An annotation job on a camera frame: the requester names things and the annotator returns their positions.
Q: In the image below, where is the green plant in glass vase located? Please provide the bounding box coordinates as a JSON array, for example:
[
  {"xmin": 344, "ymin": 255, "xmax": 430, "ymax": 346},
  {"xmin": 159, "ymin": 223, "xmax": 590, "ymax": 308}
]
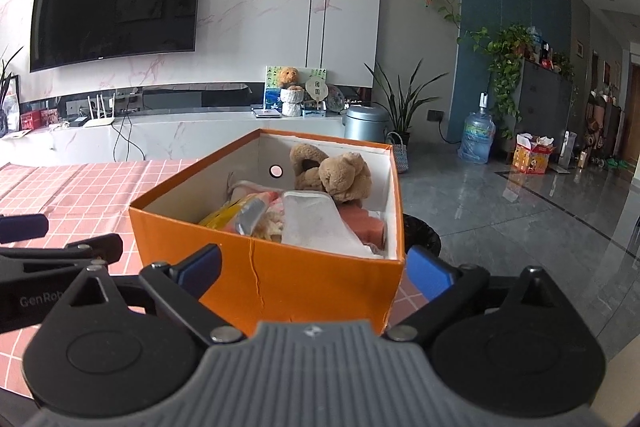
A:
[{"xmin": 0, "ymin": 48, "xmax": 23, "ymax": 138}]

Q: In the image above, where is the clear plastic bag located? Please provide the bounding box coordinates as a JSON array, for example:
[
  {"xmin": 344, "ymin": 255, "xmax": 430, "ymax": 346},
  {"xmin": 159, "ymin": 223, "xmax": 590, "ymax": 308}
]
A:
[{"xmin": 281, "ymin": 191, "xmax": 383, "ymax": 259}]

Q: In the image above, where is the small brown teddy bear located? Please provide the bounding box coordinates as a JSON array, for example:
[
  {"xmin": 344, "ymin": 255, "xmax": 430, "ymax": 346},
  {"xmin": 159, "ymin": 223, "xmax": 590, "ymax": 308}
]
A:
[{"xmin": 278, "ymin": 67, "xmax": 305, "ymax": 117}]

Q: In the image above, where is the brown plush toy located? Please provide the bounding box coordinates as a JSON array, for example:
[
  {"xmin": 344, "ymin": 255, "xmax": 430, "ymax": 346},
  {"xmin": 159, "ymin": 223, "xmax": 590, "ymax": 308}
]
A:
[{"xmin": 290, "ymin": 143, "xmax": 372, "ymax": 204}]

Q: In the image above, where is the brown bear-shaped sponge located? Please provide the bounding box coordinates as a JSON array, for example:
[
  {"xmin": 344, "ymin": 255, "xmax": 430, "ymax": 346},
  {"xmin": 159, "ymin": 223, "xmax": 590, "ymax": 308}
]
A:
[{"xmin": 337, "ymin": 204, "xmax": 385, "ymax": 249}]

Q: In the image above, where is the white wifi router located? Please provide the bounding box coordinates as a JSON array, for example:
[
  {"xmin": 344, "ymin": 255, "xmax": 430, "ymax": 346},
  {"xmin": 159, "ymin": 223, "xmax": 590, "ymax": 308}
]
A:
[{"xmin": 85, "ymin": 94, "xmax": 115, "ymax": 128}]

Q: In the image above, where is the dark grey cabinet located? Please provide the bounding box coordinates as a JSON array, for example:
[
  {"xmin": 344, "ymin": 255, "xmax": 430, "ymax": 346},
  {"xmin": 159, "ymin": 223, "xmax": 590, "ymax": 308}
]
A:
[{"xmin": 514, "ymin": 61, "xmax": 573, "ymax": 153}]

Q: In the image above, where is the black wall television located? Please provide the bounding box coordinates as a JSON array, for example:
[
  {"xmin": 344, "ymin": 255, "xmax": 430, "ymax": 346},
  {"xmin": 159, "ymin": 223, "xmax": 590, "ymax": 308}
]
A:
[{"xmin": 29, "ymin": 0, "xmax": 198, "ymax": 72}]

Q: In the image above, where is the white marble TV console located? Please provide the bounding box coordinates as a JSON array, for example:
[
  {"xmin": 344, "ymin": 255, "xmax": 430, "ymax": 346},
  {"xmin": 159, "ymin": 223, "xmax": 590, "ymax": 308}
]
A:
[{"xmin": 1, "ymin": 112, "xmax": 344, "ymax": 167}]

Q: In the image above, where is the potted green floor plant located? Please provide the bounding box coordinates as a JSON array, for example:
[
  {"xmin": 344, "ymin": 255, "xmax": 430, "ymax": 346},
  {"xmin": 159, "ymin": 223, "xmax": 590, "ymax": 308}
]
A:
[{"xmin": 364, "ymin": 60, "xmax": 447, "ymax": 145}]

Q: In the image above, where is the pink checked tablecloth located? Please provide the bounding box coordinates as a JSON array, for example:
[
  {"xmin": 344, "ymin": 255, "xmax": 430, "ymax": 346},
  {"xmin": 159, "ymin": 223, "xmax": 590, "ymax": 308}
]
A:
[{"xmin": 0, "ymin": 158, "xmax": 432, "ymax": 398}]

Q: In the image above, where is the orange cardboard box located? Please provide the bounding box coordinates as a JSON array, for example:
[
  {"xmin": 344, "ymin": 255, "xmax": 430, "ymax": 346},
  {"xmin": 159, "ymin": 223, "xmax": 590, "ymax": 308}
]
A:
[{"xmin": 129, "ymin": 129, "xmax": 405, "ymax": 335}]

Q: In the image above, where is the red orange gift bag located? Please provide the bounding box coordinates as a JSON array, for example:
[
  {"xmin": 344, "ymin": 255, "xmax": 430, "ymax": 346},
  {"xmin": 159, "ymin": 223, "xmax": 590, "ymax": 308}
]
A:
[{"xmin": 512, "ymin": 133, "xmax": 554, "ymax": 174}]

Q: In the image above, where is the grey metal trash bin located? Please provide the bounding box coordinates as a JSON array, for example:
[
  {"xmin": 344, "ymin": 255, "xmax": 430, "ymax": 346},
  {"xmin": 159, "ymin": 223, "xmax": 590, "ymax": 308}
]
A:
[{"xmin": 343, "ymin": 105, "xmax": 390, "ymax": 143}]

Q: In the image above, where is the blue water jug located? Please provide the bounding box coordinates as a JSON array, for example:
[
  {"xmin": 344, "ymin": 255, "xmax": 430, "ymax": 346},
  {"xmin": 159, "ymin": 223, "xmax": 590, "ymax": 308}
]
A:
[{"xmin": 458, "ymin": 92, "xmax": 496, "ymax": 165}]

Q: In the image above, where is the yellow snack packet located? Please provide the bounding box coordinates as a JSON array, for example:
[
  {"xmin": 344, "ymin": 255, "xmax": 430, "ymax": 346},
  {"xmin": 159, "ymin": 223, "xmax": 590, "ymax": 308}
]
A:
[{"xmin": 198, "ymin": 192, "xmax": 280, "ymax": 236}]

